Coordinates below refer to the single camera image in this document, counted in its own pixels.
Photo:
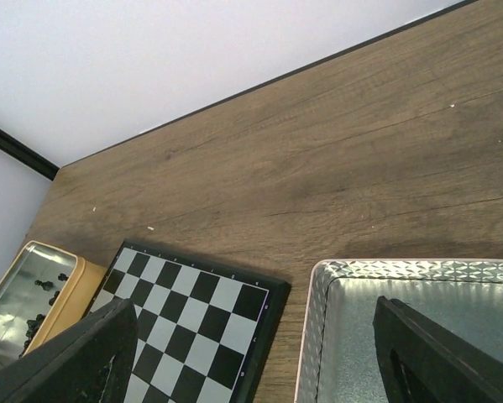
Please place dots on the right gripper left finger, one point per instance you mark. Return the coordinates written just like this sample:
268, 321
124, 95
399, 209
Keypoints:
89, 362

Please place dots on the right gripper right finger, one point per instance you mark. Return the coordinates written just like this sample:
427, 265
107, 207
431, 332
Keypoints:
421, 361

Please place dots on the black chess pieces pile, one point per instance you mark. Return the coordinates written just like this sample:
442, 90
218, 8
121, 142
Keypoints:
46, 293

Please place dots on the pink tin tray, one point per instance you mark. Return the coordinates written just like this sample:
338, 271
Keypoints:
338, 359

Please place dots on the yellow tin tray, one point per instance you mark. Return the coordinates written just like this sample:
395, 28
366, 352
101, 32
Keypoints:
17, 293

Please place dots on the black and silver chessboard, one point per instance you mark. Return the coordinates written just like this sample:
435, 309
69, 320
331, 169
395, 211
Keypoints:
205, 329

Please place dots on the left black frame post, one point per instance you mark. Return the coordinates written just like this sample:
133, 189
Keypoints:
22, 153

